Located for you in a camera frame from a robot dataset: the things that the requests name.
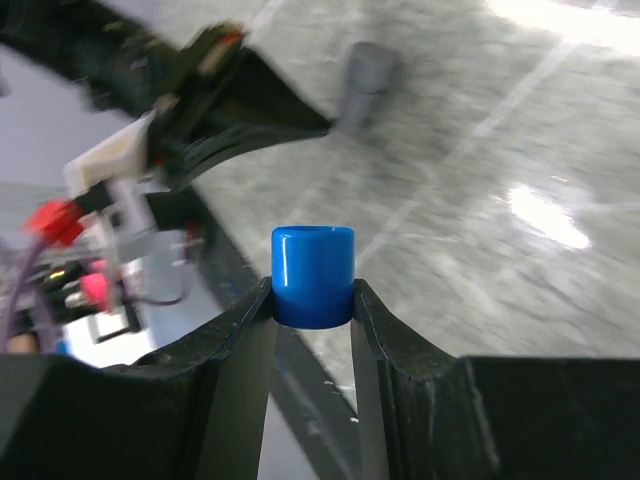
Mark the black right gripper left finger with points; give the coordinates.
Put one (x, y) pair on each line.
(193, 409)

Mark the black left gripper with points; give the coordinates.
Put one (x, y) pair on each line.
(206, 94)

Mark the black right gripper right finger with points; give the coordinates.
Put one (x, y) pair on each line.
(424, 414)

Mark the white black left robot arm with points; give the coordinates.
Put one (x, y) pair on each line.
(90, 43)

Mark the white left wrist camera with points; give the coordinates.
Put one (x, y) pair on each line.
(123, 154)

